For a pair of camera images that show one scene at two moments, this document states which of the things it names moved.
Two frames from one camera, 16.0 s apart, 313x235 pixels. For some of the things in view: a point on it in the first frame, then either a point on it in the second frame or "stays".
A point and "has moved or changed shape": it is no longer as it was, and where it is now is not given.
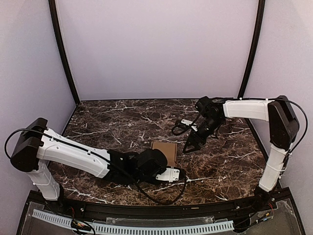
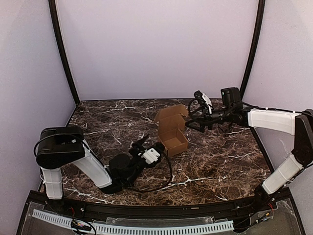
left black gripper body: x=145 y=178 -> x=134 y=150
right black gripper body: x=202 y=139 -> x=206 y=115
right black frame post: x=253 y=54 stays
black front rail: x=39 y=200 stays
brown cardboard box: x=169 y=149 has moved or changed shape
